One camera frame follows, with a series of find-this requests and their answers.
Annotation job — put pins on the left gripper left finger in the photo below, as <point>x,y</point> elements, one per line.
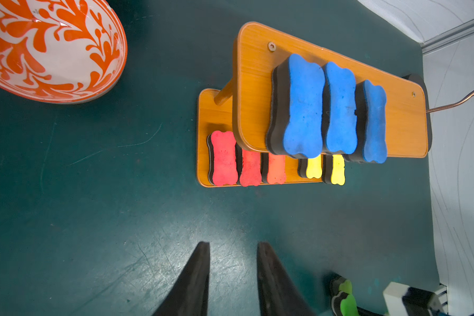
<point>189,294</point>

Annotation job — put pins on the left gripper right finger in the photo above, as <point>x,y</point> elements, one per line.
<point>277,293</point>

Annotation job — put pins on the green eraser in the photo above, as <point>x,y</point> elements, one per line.
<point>343,302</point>

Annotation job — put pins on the yellow eraser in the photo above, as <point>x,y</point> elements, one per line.
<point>311,168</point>
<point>334,170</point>

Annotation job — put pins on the blue eraser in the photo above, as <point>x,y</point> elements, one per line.
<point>295,127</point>
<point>339,106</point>
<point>371,126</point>

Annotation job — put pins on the wooden two-tier shelf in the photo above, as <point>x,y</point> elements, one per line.
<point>243,106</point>

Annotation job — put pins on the red eraser right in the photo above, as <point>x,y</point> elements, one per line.
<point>273,169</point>

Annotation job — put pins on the red eraser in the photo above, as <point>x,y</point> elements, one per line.
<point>222,152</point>
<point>249,167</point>
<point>273,169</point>

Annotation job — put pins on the red eraser left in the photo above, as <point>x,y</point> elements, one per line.
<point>222,152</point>

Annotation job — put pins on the red eraser middle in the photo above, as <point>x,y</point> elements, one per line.
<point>249,167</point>

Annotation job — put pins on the orange leaf bowl near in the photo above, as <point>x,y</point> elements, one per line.
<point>60,51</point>

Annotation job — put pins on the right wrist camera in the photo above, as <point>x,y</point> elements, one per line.
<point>402,300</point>

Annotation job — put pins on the copper wire hanger stand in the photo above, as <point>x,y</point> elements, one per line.
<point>416,78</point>

